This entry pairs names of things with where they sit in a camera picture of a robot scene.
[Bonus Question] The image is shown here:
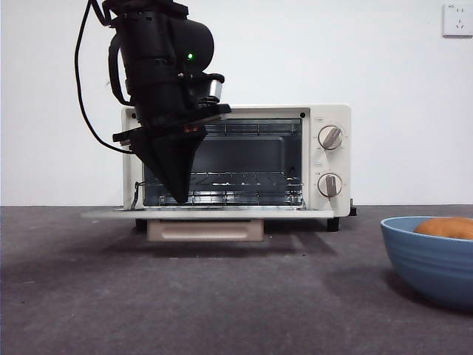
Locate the oven door with beige handle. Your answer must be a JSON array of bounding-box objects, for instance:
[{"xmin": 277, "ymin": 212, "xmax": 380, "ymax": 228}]
[{"xmin": 81, "ymin": 205, "xmax": 336, "ymax": 243}]

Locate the blue ribbed bowl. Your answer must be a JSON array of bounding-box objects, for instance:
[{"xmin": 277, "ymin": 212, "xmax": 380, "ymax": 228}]
[{"xmin": 380, "ymin": 216, "xmax": 473, "ymax": 311}]

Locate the brown potato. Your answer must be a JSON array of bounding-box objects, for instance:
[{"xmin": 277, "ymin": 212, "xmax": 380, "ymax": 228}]
[{"xmin": 412, "ymin": 217, "xmax": 473, "ymax": 240}]

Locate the cream toaster oven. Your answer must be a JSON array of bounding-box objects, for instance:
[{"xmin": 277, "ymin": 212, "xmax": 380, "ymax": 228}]
[{"xmin": 81, "ymin": 104, "xmax": 358, "ymax": 243}]

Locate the round beige oven knob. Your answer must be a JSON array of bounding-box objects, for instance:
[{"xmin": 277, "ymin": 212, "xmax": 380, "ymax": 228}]
[
  {"xmin": 317, "ymin": 172, "xmax": 343, "ymax": 200},
  {"xmin": 318, "ymin": 124, "xmax": 344, "ymax": 151}
]

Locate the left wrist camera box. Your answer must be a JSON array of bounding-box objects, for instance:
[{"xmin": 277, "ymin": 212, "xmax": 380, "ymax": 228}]
[{"xmin": 190, "ymin": 72, "xmax": 225, "ymax": 108}]

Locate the metal wire oven rack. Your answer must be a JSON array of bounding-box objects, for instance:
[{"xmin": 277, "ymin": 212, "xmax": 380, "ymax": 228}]
[{"xmin": 135, "ymin": 170, "xmax": 306, "ymax": 208}]

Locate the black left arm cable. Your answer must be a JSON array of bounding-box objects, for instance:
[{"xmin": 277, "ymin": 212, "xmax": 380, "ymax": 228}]
[{"xmin": 75, "ymin": 0, "xmax": 134, "ymax": 152}]

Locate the white wall socket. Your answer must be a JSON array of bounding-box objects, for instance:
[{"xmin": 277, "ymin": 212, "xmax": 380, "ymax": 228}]
[{"xmin": 442, "ymin": 3, "xmax": 473, "ymax": 38}]

